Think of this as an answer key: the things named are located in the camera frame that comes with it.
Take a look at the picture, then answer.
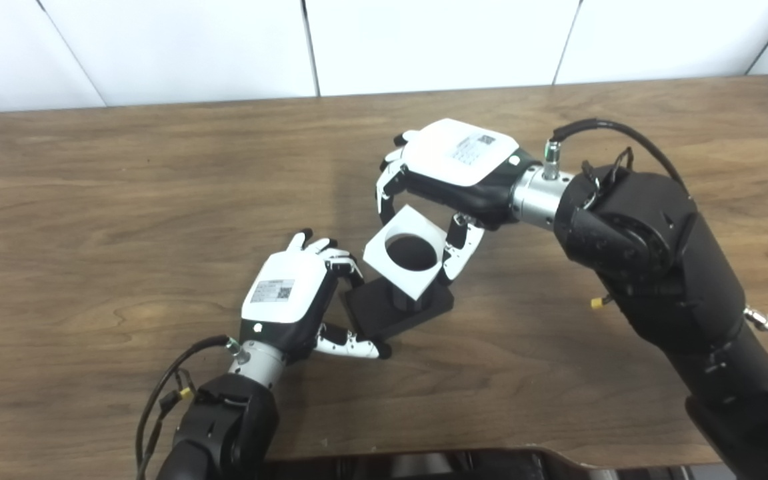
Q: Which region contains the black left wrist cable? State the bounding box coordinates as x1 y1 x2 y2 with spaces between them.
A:
135 335 233 480

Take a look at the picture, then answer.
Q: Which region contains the white square piece with hole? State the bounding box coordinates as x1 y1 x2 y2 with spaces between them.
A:
362 205 448 301

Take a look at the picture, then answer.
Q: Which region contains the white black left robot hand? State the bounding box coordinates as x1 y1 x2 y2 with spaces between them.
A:
240 229 393 364

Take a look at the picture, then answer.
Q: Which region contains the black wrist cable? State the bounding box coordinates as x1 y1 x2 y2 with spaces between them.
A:
135 335 233 480
549 119 691 197

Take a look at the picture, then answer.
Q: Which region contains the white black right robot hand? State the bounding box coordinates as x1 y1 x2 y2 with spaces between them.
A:
375 118 538 284

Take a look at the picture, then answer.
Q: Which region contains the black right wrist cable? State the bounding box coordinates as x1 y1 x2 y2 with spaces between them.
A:
549 119 691 197

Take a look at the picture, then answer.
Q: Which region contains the black peg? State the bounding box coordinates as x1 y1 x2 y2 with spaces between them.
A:
345 237 455 342

